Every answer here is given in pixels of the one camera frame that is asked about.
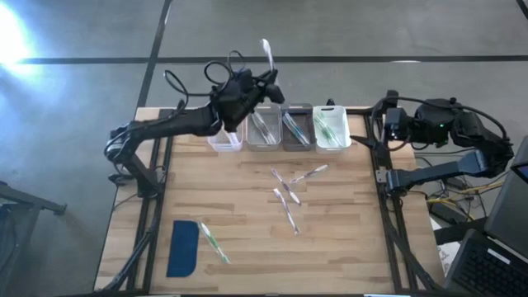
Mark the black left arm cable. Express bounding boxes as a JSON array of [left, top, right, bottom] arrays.
[[163, 49, 248, 100]]

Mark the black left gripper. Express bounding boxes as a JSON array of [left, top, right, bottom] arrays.
[[212, 68, 286, 133]]

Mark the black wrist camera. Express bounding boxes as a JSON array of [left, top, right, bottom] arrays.
[[235, 68, 255, 90], [384, 106, 409, 140]]

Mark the orange toothbrush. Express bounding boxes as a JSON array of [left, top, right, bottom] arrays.
[[221, 130, 243, 150]]

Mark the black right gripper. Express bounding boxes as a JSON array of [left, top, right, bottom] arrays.
[[350, 136, 416, 153]]

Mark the green toothbrush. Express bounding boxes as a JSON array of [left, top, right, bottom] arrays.
[[197, 221, 231, 265], [261, 38, 276, 75], [319, 117, 343, 149], [317, 115, 342, 145], [315, 113, 335, 141]]

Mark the monitor with blue screen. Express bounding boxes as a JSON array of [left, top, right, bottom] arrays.
[[509, 162, 528, 186]]

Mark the black floor stand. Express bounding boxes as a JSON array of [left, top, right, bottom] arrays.
[[0, 180, 68, 297]]

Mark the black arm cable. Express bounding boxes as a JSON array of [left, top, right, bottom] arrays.
[[370, 94, 509, 144], [163, 49, 248, 100]]

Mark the white paper sheet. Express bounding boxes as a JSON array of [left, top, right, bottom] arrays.
[[436, 241, 464, 278]]

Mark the yellow cable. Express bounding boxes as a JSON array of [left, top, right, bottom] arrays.
[[427, 181, 494, 207]]

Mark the light grey plastic bin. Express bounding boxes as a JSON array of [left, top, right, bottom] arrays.
[[246, 103, 284, 152]]

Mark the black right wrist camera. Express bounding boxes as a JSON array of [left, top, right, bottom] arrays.
[[384, 106, 409, 140]]

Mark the black open laptop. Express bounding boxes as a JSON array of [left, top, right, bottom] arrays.
[[444, 135, 528, 297]]

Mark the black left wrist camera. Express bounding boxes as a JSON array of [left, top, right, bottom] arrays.
[[235, 68, 255, 90]]

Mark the clear plastic bin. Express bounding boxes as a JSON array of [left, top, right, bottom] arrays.
[[207, 105, 245, 153]]

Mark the dark smoky plastic bin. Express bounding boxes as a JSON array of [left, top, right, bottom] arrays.
[[280, 103, 317, 152]]

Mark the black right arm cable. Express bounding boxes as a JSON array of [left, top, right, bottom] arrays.
[[370, 94, 509, 144]]

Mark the blue toothbrush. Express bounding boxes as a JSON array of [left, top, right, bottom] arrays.
[[283, 113, 304, 144], [288, 115, 311, 148]]

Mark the white plastic bin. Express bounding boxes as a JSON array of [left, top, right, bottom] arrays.
[[312, 105, 353, 155]]

